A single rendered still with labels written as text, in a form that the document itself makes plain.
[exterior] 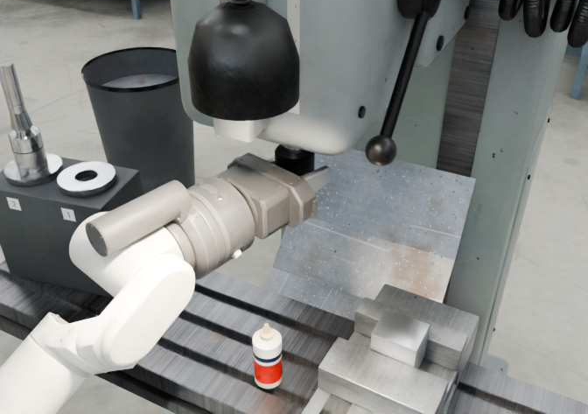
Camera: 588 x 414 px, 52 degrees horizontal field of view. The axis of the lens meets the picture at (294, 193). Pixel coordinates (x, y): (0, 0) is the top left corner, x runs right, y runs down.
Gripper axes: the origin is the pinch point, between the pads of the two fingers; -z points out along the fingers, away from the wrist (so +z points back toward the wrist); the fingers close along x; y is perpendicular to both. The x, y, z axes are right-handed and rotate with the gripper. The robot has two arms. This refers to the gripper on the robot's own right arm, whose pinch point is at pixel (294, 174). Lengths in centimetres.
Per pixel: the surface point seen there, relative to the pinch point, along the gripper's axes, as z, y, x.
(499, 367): -84, 102, -6
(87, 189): 9.4, 12.6, 34.3
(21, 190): 15.5, 13.9, 43.7
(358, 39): 4.5, -20.4, -11.3
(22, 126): 12.0, 4.7, 45.6
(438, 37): -15.3, -15.0, -8.3
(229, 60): 23.1, -24.8, -15.5
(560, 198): -218, 122, 24
